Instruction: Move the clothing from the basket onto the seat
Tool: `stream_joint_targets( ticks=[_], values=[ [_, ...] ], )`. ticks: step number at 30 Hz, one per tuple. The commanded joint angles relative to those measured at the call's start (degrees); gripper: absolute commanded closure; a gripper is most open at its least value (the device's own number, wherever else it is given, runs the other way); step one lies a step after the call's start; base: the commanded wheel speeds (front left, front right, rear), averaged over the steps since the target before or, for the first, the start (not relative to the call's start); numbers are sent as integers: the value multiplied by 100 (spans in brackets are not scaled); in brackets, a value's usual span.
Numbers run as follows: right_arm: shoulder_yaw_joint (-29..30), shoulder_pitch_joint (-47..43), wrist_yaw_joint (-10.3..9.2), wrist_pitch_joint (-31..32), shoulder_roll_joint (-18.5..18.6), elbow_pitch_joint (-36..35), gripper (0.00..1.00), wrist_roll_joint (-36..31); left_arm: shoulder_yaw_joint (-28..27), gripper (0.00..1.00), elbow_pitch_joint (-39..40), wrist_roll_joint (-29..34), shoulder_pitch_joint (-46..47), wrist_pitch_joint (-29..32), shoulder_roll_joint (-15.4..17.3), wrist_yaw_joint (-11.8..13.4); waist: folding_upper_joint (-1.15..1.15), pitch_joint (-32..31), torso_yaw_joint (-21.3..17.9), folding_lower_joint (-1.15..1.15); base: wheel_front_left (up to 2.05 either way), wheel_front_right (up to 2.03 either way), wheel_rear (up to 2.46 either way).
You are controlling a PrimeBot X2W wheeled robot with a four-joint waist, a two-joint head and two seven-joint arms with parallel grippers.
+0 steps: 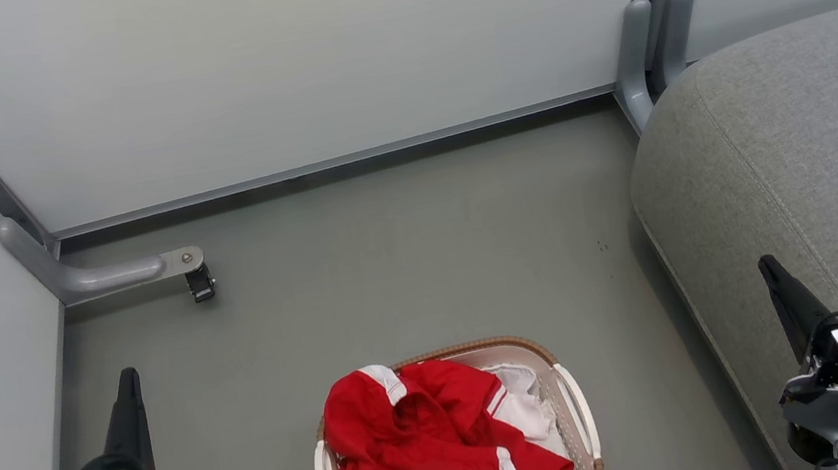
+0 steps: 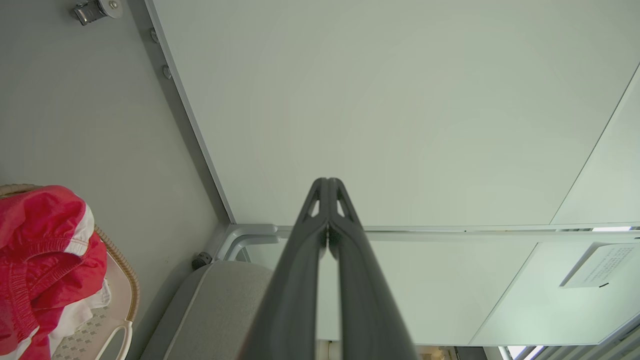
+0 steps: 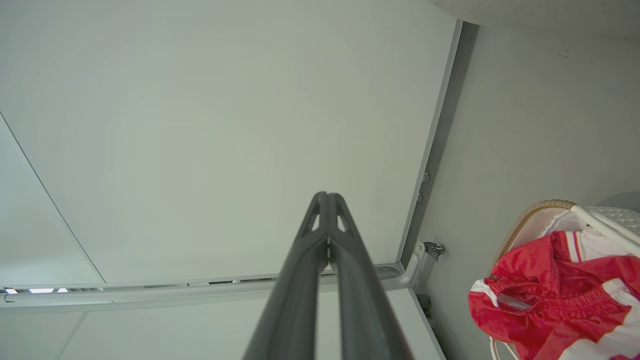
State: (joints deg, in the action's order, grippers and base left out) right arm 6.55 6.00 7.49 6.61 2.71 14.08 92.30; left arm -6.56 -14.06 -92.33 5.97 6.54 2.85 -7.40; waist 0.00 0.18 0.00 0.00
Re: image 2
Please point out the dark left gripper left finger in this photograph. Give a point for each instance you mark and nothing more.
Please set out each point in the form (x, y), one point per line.
(292, 300)

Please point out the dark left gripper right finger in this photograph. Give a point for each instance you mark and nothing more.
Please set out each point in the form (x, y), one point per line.
(367, 300)

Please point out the red and white garment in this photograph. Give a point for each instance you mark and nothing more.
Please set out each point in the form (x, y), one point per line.
(40, 260)

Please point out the grey padded chair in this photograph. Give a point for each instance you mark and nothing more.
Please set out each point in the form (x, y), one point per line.
(215, 310)

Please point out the white panel with paper notice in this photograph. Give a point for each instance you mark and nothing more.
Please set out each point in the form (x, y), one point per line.
(450, 290)

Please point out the black round levelling foot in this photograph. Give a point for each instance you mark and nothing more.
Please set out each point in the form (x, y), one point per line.
(202, 260)

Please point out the white paper notice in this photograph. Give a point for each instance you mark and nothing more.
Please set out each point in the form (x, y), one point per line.
(597, 265)

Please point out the metal caster wheel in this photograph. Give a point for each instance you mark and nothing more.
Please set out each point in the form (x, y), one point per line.
(95, 10)

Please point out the grey metal frame corner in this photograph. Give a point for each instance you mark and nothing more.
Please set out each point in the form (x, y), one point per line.
(245, 237)

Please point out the white partition panel aluminium frame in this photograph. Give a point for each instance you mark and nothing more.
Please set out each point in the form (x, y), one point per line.
(400, 110)

